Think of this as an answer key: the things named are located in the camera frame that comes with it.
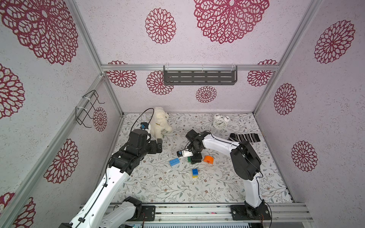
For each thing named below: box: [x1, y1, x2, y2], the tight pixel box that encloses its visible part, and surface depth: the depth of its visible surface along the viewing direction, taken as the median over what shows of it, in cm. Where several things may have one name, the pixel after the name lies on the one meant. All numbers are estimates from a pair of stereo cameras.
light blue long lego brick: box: [169, 158, 181, 167], surface depth 94 cm
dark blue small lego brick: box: [192, 168, 199, 176], surface depth 85 cm
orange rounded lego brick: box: [203, 155, 215, 165], surface depth 94 cm
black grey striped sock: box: [228, 133, 261, 143], surface depth 108 cm
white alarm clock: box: [212, 113, 231, 130], surface depth 106 cm
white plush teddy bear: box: [149, 106, 173, 140], surface depth 97 cm
